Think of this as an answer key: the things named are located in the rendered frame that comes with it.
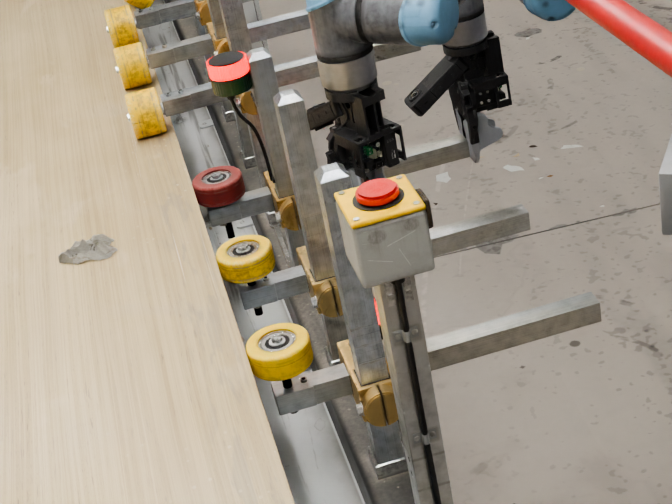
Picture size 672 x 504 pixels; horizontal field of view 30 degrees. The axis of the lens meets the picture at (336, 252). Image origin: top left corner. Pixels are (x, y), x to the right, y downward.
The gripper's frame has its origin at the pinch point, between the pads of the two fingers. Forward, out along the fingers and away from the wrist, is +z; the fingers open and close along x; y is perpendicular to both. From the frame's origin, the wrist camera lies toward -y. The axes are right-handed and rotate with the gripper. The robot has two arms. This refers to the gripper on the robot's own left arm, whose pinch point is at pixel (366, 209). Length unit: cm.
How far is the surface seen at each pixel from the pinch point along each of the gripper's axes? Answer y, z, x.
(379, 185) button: 48, -31, -26
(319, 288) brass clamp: 2.8, 6.6, -11.3
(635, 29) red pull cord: 116, -73, -59
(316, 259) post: 1.9, 2.7, -10.3
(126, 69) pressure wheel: -77, -3, -1
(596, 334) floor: -53, 92, 86
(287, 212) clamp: -19.1, 6.1, -3.0
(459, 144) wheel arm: -15.3, 6.0, 28.0
